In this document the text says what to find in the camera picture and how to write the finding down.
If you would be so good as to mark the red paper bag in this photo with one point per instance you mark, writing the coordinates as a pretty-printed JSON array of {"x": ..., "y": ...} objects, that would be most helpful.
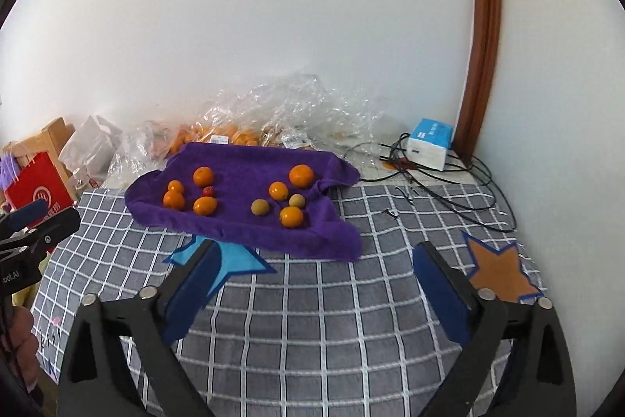
[{"x": 39, "y": 182}]

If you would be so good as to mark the white and blue box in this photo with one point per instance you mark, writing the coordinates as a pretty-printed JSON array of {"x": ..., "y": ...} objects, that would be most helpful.
[{"x": 429, "y": 146}]

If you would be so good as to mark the clear plastic bag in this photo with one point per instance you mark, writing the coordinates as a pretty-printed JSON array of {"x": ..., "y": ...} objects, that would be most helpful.
[{"x": 136, "y": 148}]

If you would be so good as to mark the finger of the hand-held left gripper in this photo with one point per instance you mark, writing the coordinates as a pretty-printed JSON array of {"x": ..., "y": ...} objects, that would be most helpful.
[
  {"x": 58, "y": 226},
  {"x": 24, "y": 215}
]

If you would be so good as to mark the clear bag of oranges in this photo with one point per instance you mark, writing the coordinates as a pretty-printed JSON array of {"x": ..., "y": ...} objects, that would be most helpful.
[{"x": 224, "y": 136}]

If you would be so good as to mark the crumpled clear plastic wrap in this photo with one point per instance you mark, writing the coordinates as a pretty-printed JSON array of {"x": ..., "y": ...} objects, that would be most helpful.
[{"x": 302, "y": 104}]

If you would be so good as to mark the purple towel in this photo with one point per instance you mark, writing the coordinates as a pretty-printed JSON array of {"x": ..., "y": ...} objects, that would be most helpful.
[{"x": 234, "y": 226}]

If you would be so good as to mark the orange mandarin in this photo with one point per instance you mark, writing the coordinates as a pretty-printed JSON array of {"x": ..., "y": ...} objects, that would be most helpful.
[
  {"x": 301, "y": 175},
  {"x": 174, "y": 200},
  {"x": 175, "y": 186},
  {"x": 291, "y": 216},
  {"x": 278, "y": 191},
  {"x": 203, "y": 176},
  {"x": 205, "y": 205}
]

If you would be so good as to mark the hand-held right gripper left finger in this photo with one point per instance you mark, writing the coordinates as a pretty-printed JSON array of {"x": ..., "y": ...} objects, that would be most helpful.
[{"x": 190, "y": 299}]

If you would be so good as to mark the person's left hand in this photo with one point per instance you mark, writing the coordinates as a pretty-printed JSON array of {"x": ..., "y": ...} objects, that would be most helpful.
[{"x": 24, "y": 343}]

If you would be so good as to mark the crumpled clear plastic bags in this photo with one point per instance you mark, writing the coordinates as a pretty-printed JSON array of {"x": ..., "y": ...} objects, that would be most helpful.
[{"x": 90, "y": 148}]

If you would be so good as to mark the small green round fruit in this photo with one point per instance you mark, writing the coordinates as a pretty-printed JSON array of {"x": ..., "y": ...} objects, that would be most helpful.
[
  {"x": 296, "y": 200},
  {"x": 259, "y": 206}
]

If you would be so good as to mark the brown wooden door frame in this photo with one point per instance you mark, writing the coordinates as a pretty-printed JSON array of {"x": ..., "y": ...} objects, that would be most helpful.
[{"x": 488, "y": 31}]

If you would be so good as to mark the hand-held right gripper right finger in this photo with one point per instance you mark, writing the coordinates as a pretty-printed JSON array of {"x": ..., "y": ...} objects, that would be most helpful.
[{"x": 439, "y": 295}]

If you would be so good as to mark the grey checked star cloth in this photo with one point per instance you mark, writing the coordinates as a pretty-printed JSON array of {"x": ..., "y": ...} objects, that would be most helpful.
[{"x": 317, "y": 324}]

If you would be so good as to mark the red cherry tomato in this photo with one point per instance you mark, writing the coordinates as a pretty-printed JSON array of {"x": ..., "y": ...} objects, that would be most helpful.
[{"x": 208, "y": 191}]

